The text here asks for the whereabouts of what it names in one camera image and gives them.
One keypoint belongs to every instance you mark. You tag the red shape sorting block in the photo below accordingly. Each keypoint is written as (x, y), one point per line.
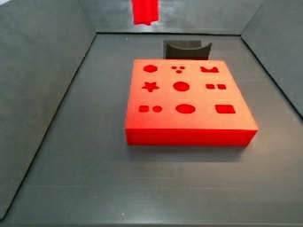
(186, 103)

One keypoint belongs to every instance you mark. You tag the dark grey curved holder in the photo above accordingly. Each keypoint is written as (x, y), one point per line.
(179, 49)

